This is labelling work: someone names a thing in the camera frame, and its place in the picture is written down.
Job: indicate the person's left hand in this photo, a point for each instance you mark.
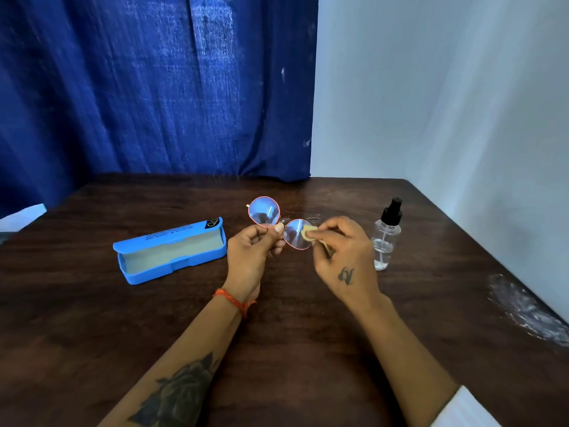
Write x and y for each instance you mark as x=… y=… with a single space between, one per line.
x=247 y=262

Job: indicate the person's right hand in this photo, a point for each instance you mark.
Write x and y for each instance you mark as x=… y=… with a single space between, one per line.
x=346 y=266

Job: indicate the person's right thumb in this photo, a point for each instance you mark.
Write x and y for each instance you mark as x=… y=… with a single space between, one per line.
x=322 y=237

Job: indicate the person's left thumb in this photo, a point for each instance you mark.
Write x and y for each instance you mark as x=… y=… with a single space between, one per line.
x=272 y=237

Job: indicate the yellow cleaning cloth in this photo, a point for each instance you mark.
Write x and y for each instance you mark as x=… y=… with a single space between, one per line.
x=311 y=235

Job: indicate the round pink-framed glasses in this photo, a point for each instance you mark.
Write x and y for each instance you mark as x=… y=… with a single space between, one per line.
x=278 y=224

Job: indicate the person's left forearm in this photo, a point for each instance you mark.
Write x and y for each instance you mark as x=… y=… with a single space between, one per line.
x=178 y=369

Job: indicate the person's right forearm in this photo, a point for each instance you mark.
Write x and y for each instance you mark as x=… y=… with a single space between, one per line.
x=400 y=364

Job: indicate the clear spray bottle black cap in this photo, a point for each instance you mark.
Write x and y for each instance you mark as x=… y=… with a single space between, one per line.
x=386 y=240

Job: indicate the orange thread wristband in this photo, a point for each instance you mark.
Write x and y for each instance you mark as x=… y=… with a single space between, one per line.
x=233 y=300

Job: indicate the open blue glasses case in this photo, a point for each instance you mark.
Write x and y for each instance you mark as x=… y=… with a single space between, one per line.
x=171 y=251

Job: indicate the blue curtain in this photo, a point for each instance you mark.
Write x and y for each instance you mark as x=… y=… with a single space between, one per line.
x=151 y=93

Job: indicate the white paper sheet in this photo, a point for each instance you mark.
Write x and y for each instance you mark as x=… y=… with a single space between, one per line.
x=20 y=218

